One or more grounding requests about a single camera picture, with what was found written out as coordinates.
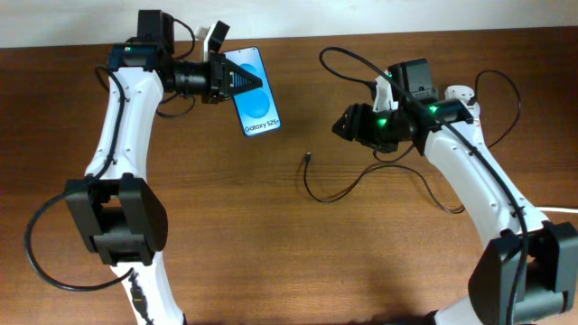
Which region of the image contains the blue Samsung Galaxy smartphone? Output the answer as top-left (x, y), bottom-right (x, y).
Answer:
top-left (225, 47), bottom-right (281, 137)

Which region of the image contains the black USB charging cable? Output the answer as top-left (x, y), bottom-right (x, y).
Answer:
top-left (303, 70), bottom-right (522, 215)

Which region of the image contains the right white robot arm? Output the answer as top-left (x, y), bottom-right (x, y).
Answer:
top-left (332, 59), bottom-right (577, 324)

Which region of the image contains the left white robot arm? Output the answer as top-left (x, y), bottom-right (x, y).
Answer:
top-left (66, 10), bottom-right (263, 324)

